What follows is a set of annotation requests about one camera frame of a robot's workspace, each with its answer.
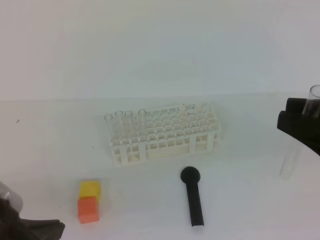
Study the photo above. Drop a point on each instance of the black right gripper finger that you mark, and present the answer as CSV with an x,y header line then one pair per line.
x,y
302,106

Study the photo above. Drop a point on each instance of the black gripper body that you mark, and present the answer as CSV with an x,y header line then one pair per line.
x,y
12,227

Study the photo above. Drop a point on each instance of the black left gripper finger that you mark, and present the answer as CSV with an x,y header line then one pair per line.
x,y
302,128

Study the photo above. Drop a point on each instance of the white test tube rack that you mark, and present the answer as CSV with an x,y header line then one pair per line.
x,y
174,130

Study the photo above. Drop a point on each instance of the orange foam cube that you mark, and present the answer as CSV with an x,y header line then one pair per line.
x,y
88,210

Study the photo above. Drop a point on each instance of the yellow foam cube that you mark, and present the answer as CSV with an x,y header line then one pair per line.
x,y
90,188

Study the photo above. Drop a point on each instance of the black plastic scoop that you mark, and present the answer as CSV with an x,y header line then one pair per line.
x,y
191,176

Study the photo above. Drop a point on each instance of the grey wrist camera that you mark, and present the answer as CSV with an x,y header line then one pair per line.
x,y
11,203

